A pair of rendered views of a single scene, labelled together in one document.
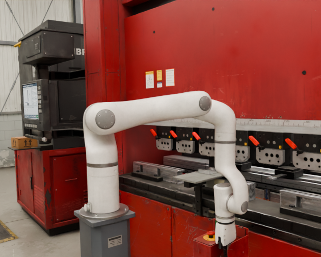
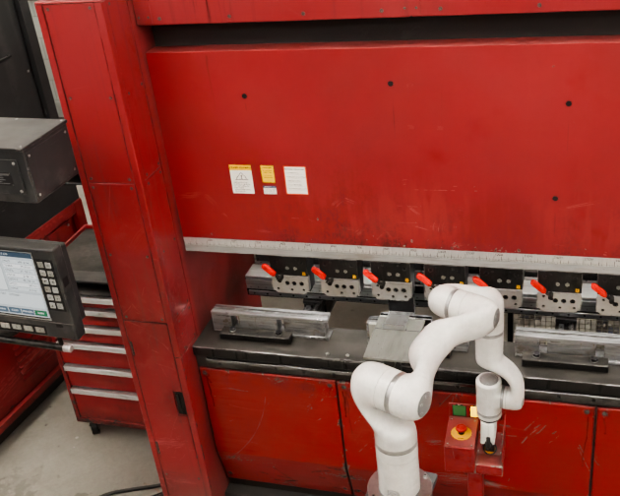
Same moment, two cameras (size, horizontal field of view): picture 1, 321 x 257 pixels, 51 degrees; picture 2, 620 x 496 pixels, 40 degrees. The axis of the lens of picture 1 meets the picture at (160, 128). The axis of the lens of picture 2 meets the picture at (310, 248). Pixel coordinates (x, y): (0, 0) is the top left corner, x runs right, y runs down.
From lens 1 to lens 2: 191 cm
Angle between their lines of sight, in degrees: 37
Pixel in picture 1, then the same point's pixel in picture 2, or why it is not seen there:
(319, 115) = (575, 250)
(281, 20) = (520, 126)
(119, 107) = (429, 378)
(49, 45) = (41, 173)
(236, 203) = (517, 402)
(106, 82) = (150, 198)
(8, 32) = not seen: outside the picture
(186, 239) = not seen: hidden behind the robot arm
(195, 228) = not seen: hidden behind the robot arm
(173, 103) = (462, 331)
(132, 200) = (241, 380)
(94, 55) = (107, 149)
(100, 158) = (409, 443)
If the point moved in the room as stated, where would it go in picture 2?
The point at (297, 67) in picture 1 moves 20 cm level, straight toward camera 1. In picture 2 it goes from (544, 191) to (572, 217)
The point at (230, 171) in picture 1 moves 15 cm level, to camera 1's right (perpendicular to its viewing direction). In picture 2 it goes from (504, 366) to (537, 348)
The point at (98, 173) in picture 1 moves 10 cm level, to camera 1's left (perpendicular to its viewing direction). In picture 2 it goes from (407, 460) to (378, 475)
